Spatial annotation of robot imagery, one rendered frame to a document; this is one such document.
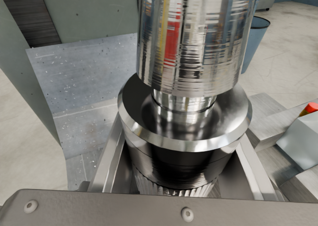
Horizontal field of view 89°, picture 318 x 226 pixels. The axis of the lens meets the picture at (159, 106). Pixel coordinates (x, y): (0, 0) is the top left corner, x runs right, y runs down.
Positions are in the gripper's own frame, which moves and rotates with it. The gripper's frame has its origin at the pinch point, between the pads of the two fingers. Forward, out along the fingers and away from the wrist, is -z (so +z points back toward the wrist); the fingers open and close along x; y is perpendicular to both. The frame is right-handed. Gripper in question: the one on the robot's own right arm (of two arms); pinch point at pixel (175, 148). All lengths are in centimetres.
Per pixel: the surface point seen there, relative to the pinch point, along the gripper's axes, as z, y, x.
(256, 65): -217, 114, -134
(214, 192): -6.1, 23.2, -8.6
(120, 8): -35.8, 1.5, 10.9
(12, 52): -25.9, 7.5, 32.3
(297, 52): -262, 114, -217
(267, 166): -7.7, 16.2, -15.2
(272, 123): -12.8, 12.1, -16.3
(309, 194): -2.6, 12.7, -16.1
